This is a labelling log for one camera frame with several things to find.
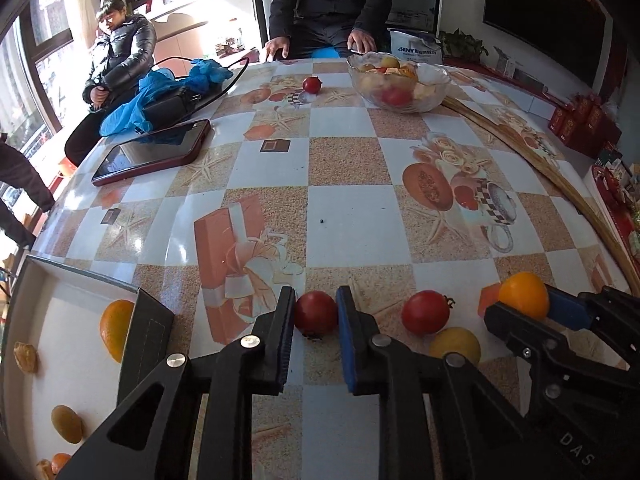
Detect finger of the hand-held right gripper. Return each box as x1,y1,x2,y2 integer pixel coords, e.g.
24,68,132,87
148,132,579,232
483,301,640,426
544,284,640,361

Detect white bag blue print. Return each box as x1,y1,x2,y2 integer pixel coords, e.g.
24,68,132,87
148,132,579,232
390,27,442,64

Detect row of red gift boxes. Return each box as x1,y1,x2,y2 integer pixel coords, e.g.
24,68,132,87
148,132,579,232
547,92,623,156

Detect small white carton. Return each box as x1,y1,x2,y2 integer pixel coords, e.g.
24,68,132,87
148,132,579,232
492,46,518,78

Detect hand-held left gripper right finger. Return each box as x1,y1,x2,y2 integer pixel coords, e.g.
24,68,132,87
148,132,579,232
336,285,586,480

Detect green potted plant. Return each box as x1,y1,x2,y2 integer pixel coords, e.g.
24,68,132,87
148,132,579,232
439,29,490,61

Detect phone in red case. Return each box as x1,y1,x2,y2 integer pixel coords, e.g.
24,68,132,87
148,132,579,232
91,119,212,187

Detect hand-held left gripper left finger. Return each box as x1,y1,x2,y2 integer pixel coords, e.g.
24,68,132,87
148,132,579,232
70,286,297,480

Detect white shallow box grey rim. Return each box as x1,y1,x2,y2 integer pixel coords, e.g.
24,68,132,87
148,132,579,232
0,254,176,480

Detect red apple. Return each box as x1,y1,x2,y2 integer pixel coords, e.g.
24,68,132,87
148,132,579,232
382,87,413,107

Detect curved wooden strip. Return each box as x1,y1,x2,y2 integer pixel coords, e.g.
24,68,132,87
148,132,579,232
440,95,640,296

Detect black power adapter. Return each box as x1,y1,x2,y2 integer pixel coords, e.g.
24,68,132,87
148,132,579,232
141,85,201,121

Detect brown kiwi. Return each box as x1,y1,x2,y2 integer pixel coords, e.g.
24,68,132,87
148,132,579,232
51,405,84,444

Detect black television screen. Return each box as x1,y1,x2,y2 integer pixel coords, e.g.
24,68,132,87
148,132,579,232
482,0,613,88

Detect blue plastic bag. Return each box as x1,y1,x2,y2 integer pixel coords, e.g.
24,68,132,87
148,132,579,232
99,58,235,137

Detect yellow tomato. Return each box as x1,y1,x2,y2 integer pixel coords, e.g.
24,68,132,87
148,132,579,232
429,326,482,367
498,271,550,320

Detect glass fruit bowl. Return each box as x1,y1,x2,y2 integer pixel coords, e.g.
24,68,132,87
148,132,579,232
347,51,452,113

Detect red tray of snacks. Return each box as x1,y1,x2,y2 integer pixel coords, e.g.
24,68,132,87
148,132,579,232
590,145,640,261

